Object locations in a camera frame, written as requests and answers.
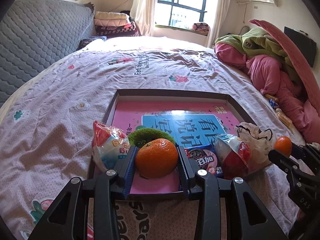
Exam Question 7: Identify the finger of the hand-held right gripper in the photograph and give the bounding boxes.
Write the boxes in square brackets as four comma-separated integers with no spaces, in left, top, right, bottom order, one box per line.
[291,143,320,161]
[268,149,304,178]

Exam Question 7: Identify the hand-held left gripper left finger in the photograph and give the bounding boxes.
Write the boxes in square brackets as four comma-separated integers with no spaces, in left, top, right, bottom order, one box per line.
[27,145,138,240]

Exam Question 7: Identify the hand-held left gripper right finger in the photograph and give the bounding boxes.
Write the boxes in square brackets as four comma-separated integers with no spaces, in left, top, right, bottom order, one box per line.
[176,145,288,240]

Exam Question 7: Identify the orange mandarin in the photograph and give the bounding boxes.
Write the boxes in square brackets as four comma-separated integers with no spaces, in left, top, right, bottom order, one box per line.
[135,138,179,178]
[274,136,293,157]

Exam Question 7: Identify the purple cookie packet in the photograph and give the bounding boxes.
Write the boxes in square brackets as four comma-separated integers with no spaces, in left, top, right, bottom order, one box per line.
[185,144,224,180]

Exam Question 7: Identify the blue toy egg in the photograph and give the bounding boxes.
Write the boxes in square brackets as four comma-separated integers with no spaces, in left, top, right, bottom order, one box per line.
[92,120,131,172]

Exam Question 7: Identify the white patterned cloth bag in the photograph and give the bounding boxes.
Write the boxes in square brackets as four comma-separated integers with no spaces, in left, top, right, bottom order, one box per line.
[234,122,275,166]

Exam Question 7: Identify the green knitted hair scrunchie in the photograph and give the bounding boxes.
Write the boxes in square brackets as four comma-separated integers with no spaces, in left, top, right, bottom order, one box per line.
[128,127,175,148]

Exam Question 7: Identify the red toy egg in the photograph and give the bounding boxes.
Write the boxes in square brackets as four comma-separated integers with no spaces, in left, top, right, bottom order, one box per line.
[214,134,252,180]

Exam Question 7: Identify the dark shallow cardboard box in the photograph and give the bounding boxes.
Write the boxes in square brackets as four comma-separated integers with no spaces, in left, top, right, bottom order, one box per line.
[86,89,273,202]

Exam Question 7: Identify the pink quilt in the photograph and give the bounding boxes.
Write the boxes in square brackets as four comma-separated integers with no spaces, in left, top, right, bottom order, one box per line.
[214,42,320,144]

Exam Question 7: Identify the black television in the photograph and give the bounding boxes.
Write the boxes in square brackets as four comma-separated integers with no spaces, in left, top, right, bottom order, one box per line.
[284,26,317,68]

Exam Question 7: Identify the green garment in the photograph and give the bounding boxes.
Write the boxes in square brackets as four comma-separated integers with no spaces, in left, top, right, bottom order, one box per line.
[215,27,298,82]

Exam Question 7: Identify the patterned cushion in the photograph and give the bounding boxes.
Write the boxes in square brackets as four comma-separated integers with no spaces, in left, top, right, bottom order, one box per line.
[192,22,209,33]

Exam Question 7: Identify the stack of folded blankets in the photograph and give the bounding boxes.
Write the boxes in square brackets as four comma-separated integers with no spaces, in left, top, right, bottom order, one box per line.
[94,11,140,38]

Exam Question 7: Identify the cream curtain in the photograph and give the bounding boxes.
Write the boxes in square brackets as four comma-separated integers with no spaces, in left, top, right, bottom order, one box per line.
[206,0,234,48]
[129,0,161,37]

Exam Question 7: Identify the grey quilted headboard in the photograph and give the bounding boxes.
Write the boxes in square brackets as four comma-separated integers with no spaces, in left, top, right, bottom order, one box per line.
[0,0,97,103]

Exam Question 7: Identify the dark framed window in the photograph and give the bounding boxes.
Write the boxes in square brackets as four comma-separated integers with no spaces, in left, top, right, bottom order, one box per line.
[155,0,221,31]

